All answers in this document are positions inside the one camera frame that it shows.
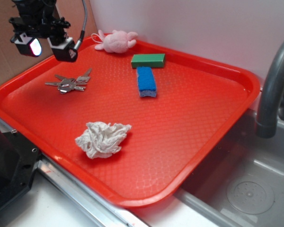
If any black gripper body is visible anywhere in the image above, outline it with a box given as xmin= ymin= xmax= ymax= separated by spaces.
xmin=9 ymin=0 xmax=71 ymax=39

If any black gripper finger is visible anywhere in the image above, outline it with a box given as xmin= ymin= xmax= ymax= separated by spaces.
xmin=47 ymin=37 xmax=78 ymax=62
xmin=10 ymin=33 xmax=42 ymax=57

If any silver key bunch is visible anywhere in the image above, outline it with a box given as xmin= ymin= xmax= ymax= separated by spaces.
xmin=44 ymin=68 xmax=92 ymax=94

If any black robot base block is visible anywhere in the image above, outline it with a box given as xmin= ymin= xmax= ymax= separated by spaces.
xmin=0 ymin=131 xmax=41 ymax=212

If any brown cardboard panel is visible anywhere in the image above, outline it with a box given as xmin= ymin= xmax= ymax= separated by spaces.
xmin=0 ymin=0 xmax=85 ymax=85

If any pink plush toy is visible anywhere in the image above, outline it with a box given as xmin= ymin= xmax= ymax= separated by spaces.
xmin=91 ymin=30 xmax=138 ymax=53

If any blue sponge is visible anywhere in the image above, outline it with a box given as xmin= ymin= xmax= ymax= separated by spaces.
xmin=137 ymin=67 xmax=157 ymax=97

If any green rectangular block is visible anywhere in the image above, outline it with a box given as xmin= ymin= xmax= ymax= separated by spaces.
xmin=131 ymin=53 xmax=166 ymax=69

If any crumpled white cloth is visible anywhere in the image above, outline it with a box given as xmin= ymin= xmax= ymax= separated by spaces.
xmin=75 ymin=122 xmax=132 ymax=159

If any red plastic tray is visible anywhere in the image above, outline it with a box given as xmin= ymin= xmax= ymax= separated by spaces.
xmin=0 ymin=38 xmax=260 ymax=208

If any grey toy faucet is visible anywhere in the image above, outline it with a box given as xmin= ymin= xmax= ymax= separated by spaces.
xmin=255 ymin=42 xmax=284 ymax=138

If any grey toy sink basin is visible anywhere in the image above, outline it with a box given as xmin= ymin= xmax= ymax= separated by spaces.
xmin=175 ymin=110 xmax=284 ymax=227

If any grey braided cable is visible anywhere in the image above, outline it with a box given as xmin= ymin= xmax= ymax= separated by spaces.
xmin=73 ymin=0 xmax=89 ymax=51

